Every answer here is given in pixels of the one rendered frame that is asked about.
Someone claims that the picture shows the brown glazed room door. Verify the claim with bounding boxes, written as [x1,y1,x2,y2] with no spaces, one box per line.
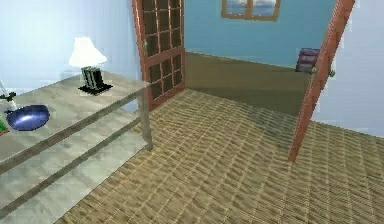
[131,0,187,112]

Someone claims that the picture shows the white shade table lamp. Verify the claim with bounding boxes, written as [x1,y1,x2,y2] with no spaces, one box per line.
[68,36,114,97]

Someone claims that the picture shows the grey wooden table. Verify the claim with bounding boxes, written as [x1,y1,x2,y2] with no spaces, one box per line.
[0,70,154,224]

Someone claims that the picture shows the brown framed window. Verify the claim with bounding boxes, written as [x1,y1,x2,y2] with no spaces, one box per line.
[220,0,282,22]

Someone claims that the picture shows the green and red flat object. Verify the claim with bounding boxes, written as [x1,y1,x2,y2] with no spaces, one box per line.
[0,116,10,137]

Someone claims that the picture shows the white candle with black holder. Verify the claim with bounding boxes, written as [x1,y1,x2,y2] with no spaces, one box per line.
[0,79,18,112]

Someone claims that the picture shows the brass door knob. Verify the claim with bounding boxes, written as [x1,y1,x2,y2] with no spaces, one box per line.
[309,66,336,78]

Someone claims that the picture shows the brown wooden room door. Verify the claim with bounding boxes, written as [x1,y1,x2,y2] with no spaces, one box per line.
[288,0,356,163]

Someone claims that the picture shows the dark blue bowl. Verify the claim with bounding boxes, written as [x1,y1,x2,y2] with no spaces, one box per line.
[5,104,51,132]

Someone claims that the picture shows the purple armchair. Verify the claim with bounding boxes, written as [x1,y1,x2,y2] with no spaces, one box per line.
[295,47,321,73]

